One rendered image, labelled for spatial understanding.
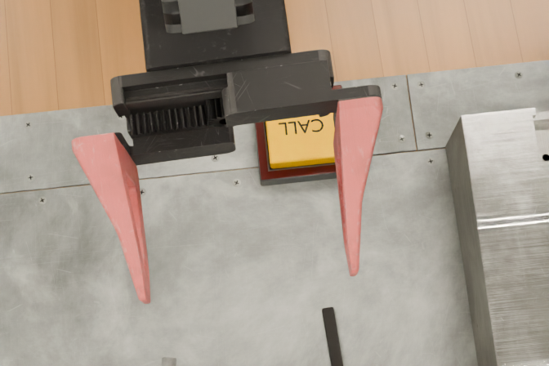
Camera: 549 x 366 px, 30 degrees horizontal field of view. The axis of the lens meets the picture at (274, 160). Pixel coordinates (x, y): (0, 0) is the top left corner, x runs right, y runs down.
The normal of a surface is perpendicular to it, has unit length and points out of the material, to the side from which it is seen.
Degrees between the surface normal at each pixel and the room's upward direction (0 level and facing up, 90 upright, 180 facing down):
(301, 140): 0
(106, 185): 22
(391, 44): 0
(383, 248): 0
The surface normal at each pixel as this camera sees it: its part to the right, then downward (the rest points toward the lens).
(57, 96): -0.03, -0.25
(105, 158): 0.03, 0.12
